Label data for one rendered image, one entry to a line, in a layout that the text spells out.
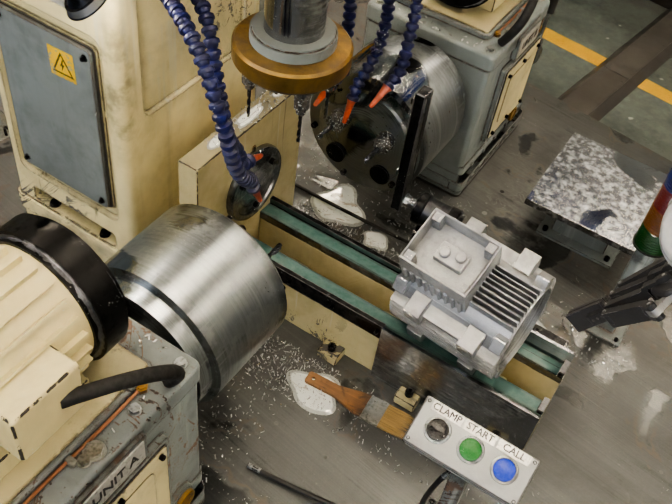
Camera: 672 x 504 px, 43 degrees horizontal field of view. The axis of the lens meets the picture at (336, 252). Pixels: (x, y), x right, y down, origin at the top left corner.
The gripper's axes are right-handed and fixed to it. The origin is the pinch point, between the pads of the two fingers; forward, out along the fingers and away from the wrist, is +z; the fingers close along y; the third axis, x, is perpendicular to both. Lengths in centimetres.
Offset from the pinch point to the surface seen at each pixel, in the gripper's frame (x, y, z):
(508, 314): -4.3, -1.5, 13.9
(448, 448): -0.8, 23.0, 14.1
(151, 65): -68, 4, 30
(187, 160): -54, 8, 35
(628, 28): 14, -292, 127
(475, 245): -14.6, -7.0, 14.9
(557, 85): 6, -226, 131
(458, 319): -7.9, 0.6, 20.7
